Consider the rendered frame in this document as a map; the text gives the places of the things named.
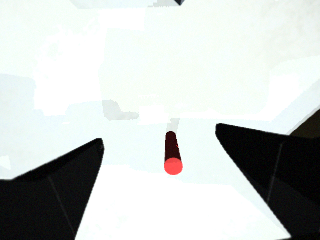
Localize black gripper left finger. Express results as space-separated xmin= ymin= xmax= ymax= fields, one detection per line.
xmin=0 ymin=138 xmax=105 ymax=240

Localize red peg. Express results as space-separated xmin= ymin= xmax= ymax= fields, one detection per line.
xmin=164 ymin=131 xmax=183 ymax=175

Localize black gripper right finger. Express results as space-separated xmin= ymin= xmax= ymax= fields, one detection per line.
xmin=215 ymin=123 xmax=320 ymax=236

